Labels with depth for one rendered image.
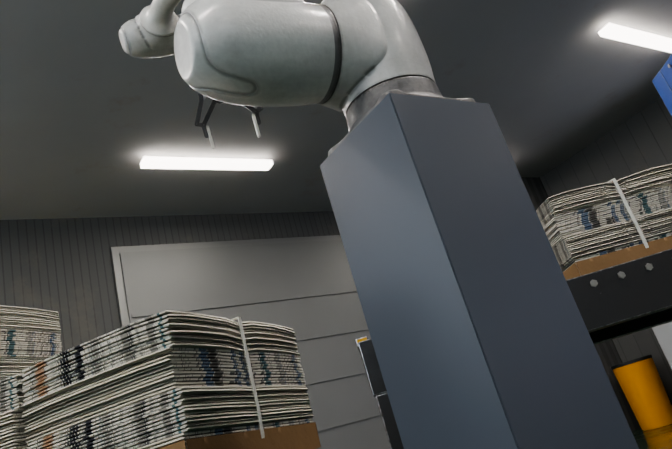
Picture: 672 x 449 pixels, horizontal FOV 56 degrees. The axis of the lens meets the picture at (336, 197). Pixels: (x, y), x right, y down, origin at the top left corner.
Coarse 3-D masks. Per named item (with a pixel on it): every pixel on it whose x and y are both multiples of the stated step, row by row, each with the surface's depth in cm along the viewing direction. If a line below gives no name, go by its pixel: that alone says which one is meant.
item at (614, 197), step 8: (608, 184) 162; (624, 184) 162; (608, 192) 161; (616, 192) 161; (624, 192) 161; (616, 200) 160; (632, 200) 160; (616, 208) 159; (624, 208) 159; (632, 208) 159; (624, 216) 158; (640, 216) 158; (624, 224) 157; (632, 224) 157; (640, 224) 157; (632, 232) 156; (648, 232) 156; (632, 240) 155; (640, 240) 155; (648, 240) 156
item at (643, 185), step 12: (660, 168) 164; (624, 180) 162; (636, 180) 162; (648, 180) 163; (660, 180) 162; (636, 192) 161; (648, 192) 161; (660, 192) 160; (636, 204) 160; (648, 204) 159; (660, 204) 159; (648, 216) 157; (660, 216) 158; (660, 228) 156
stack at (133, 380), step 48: (144, 336) 88; (192, 336) 91; (240, 336) 104; (288, 336) 117; (0, 384) 97; (48, 384) 94; (96, 384) 90; (144, 384) 86; (192, 384) 87; (240, 384) 98; (288, 384) 110; (0, 432) 94; (48, 432) 92; (96, 432) 87; (144, 432) 84; (192, 432) 83
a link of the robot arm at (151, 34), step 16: (160, 0) 157; (176, 0) 158; (144, 16) 163; (160, 16) 160; (176, 16) 167; (128, 32) 163; (144, 32) 163; (160, 32) 163; (128, 48) 164; (144, 48) 165; (160, 48) 167
